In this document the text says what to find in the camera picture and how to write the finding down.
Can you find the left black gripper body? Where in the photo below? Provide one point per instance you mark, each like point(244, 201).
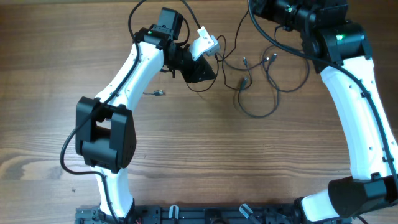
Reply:
point(191, 70)

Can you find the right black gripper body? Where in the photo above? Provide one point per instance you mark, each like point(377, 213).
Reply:
point(259, 7)

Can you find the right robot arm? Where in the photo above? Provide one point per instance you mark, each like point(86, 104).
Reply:
point(342, 56)

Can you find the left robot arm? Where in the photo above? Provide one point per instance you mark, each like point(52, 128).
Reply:
point(106, 137)

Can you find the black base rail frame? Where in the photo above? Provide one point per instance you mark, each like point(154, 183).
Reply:
point(278, 214)

